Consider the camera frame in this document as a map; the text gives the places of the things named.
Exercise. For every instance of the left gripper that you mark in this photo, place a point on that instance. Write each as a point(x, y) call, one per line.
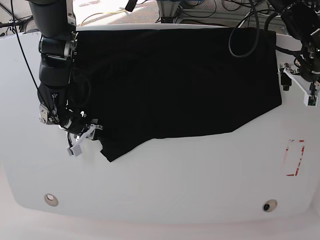
point(305, 69)

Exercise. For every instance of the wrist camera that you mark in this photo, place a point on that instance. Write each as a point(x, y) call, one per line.
point(310, 100)
point(74, 150)

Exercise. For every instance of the left table grommet hole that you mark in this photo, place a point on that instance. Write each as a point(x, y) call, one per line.
point(51, 200)

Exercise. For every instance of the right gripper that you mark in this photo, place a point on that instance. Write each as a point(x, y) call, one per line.
point(73, 122)

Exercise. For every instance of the black printed T-shirt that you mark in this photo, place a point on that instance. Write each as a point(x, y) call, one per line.
point(180, 87)

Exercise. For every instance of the right table grommet hole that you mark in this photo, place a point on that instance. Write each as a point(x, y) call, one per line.
point(269, 205)

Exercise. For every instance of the red tape rectangle marking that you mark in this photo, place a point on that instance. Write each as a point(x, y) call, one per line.
point(293, 157)

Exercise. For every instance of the table grommet hole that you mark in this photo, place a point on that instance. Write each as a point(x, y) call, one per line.
point(51, 200)
point(269, 205)

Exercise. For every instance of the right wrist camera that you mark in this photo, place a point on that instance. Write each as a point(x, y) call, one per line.
point(74, 150)

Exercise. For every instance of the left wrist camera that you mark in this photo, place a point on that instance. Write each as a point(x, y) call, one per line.
point(310, 100)

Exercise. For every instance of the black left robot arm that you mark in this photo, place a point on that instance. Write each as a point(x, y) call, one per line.
point(302, 21)

